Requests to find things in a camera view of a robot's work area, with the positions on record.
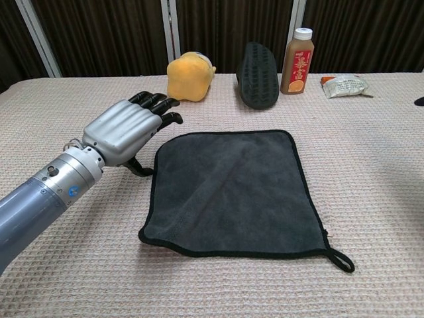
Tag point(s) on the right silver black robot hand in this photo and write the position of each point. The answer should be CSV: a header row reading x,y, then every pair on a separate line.
x,y
420,101

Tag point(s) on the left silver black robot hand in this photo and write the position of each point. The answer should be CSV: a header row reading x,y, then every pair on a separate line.
x,y
122,129

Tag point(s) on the grey and red cloth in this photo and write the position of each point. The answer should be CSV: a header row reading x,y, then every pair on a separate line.
x,y
232,192

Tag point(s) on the yellow plush toy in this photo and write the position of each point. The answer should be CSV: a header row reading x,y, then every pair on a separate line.
x,y
185,79

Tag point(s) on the orange white snack packet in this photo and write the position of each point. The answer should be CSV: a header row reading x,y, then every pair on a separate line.
x,y
344,86

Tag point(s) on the dark pleated curtain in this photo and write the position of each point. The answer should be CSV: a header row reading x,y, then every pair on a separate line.
x,y
83,26

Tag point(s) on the brown juice bottle white cap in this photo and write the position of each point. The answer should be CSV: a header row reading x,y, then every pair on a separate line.
x,y
296,66

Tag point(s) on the pink woven tablecloth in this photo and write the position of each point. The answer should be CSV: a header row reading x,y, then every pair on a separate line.
x,y
99,265

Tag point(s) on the black rubber slipper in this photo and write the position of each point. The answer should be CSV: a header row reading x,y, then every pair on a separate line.
x,y
260,79

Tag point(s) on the white metal frame post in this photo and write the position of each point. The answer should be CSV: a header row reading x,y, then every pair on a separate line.
x,y
169,30
297,13
38,39

